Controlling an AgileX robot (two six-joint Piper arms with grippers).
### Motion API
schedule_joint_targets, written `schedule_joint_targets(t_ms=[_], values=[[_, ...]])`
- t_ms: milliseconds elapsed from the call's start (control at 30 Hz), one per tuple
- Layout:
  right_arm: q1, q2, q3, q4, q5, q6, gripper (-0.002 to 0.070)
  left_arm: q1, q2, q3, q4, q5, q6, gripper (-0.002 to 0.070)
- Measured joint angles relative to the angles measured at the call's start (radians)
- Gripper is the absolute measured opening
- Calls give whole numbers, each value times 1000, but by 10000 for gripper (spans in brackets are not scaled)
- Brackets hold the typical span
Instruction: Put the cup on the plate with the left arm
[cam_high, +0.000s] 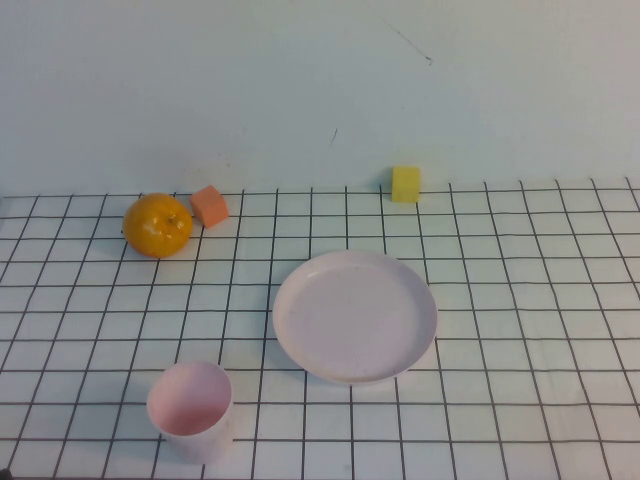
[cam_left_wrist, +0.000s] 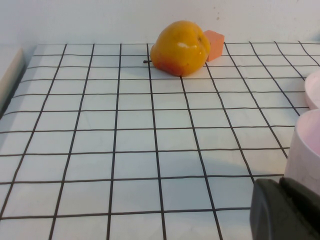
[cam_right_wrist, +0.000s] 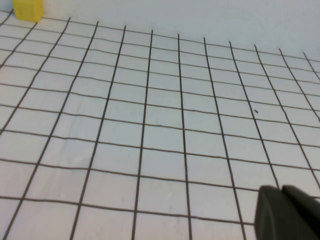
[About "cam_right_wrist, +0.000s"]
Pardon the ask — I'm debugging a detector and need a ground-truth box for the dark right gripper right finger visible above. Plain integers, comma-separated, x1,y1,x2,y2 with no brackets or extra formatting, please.
281,184,320,226

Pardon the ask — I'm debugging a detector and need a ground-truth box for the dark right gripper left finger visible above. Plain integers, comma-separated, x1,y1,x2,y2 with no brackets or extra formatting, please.
254,185,320,240

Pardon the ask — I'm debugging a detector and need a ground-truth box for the white grid-lined table mat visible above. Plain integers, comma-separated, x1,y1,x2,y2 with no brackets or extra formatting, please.
0,9,320,240

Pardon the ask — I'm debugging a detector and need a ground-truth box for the yellow foam block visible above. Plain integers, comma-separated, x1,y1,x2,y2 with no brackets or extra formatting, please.
12,0,44,23

